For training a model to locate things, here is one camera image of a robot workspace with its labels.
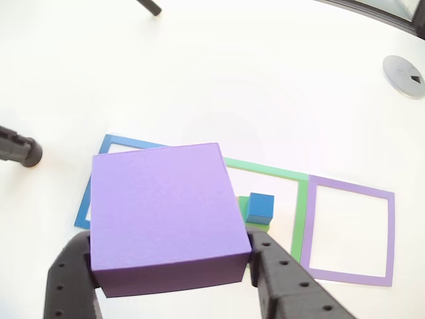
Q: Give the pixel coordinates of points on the green square frame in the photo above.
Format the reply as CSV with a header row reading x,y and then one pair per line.
x,y
300,216

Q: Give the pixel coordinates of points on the small blue cube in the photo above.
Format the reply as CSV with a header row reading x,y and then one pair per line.
x,y
260,207

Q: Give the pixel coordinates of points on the green block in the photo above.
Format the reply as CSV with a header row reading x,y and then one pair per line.
x,y
242,206

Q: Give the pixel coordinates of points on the purple block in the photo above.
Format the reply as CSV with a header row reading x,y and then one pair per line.
x,y
162,206

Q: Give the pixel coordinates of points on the purple square frame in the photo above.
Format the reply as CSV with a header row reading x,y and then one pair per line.
x,y
390,239

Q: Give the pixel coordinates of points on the thin black rod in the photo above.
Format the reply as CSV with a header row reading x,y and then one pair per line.
x,y
151,6

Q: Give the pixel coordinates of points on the blue square frame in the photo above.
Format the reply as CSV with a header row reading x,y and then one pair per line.
x,y
83,212

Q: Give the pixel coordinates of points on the black camera tripod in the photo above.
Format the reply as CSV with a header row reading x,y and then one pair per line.
x,y
23,151

